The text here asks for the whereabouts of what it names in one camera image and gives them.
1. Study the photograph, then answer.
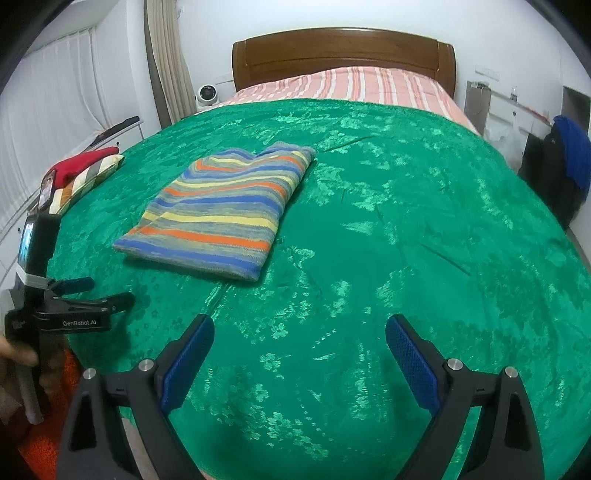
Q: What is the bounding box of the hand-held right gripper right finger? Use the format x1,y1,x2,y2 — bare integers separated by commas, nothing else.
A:
385,314,546,480

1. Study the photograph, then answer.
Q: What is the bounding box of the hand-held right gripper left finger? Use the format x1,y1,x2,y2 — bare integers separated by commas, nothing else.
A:
55,314,215,480

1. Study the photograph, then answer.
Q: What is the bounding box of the white round fan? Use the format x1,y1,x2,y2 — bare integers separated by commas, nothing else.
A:
195,84,220,109

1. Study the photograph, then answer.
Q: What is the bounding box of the person's left hand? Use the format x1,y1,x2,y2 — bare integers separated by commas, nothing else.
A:
0,335,66,395

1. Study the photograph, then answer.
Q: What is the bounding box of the wooden headboard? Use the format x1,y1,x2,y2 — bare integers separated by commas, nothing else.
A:
232,28,457,100

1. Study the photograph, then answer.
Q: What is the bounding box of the orange blanket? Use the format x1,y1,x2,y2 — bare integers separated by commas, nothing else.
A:
18,348,88,480

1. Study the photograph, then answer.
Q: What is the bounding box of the white cabinet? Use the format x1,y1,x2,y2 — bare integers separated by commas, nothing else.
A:
489,90,555,153

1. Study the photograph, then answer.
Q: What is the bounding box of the white wardrobe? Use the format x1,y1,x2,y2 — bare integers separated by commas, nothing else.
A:
0,28,155,287

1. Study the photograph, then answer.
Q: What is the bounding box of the pink striped bed sheet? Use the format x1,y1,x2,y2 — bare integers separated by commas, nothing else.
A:
221,67,481,134

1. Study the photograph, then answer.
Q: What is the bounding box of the red cloth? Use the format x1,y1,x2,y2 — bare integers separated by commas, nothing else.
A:
53,147,121,188

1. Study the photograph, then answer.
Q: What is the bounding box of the smartphone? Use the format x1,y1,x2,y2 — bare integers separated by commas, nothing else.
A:
39,170,56,213

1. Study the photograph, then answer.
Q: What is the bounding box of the black rod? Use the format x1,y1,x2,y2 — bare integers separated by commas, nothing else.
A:
95,116,140,139

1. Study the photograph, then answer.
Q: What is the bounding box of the beige curtain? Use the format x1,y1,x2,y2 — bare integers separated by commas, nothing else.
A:
144,0,197,129

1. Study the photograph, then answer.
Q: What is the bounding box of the dark jacket and blue cloth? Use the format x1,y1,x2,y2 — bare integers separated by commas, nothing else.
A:
517,124,587,232

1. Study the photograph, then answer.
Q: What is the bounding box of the striped knit sweater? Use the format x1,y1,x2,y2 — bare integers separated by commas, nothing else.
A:
113,141,317,282

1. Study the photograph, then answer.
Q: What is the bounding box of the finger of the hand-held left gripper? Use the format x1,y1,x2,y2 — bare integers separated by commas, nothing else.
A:
45,276,96,297
58,291,136,320

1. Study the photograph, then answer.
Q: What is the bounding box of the striped pillow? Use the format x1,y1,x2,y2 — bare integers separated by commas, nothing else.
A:
46,154,125,215

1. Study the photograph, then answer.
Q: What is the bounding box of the green floral bedspread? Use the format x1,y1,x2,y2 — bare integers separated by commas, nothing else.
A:
46,98,591,480

